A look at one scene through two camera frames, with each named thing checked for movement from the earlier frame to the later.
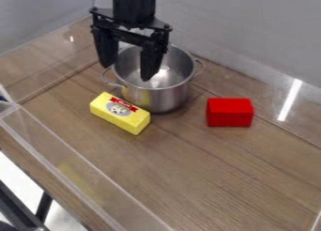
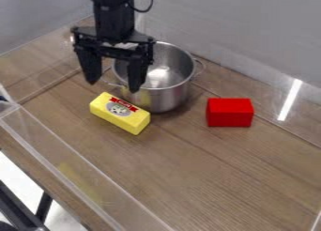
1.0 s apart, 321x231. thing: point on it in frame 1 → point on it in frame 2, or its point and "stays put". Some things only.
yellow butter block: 120,113 stays put
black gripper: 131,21 → 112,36
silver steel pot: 164,93 stays put
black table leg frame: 17,214 stays put
